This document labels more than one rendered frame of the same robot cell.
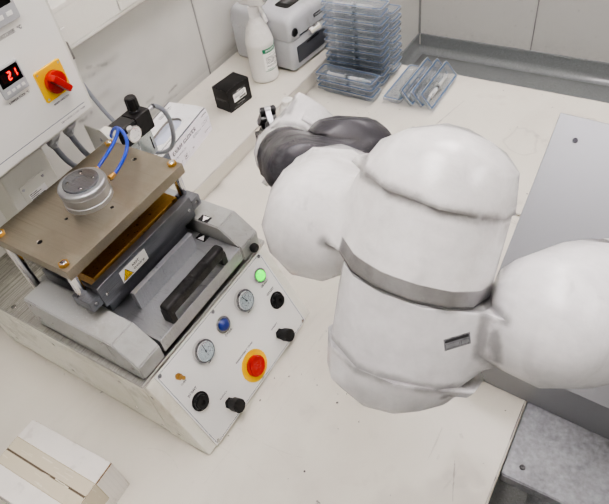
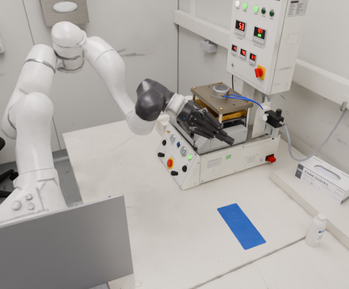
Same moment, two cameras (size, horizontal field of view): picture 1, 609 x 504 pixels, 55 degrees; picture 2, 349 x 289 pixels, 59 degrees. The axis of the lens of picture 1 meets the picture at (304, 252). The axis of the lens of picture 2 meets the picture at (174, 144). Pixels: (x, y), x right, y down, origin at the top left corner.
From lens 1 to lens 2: 151 cm
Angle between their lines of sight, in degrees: 81
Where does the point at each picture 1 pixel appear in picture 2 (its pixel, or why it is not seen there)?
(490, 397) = not seen: hidden behind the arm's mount
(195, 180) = (290, 183)
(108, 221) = (204, 95)
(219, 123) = (345, 209)
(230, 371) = (169, 152)
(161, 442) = not seen: hidden behind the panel
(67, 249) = (200, 89)
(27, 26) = (265, 50)
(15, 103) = (250, 65)
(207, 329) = (177, 138)
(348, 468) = (121, 173)
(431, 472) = (100, 187)
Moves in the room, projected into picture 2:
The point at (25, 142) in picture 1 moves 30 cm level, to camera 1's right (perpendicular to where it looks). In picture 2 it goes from (246, 77) to (225, 103)
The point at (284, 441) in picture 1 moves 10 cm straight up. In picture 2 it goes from (143, 166) to (142, 149)
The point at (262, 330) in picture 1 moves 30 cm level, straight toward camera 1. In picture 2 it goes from (177, 164) to (121, 152)
